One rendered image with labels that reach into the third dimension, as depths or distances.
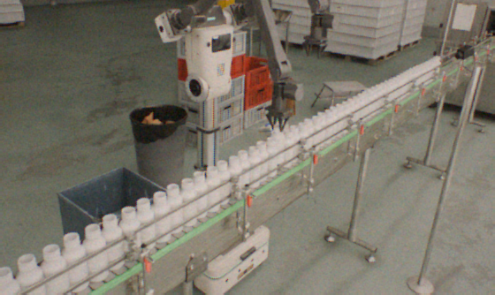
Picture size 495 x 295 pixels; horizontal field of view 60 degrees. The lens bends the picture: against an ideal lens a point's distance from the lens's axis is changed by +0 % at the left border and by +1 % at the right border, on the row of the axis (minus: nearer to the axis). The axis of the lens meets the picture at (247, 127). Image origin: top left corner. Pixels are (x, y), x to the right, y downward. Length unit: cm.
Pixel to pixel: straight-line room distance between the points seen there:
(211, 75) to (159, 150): 126
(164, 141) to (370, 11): 544
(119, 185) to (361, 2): 658
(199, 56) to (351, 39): 615
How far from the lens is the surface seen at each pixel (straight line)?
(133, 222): 131
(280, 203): 188
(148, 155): 338
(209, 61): 219
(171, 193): 139
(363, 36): 805
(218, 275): 250
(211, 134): 239
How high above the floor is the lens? 189
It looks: 23 degrees down
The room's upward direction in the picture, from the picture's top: 3 degrees clockwise
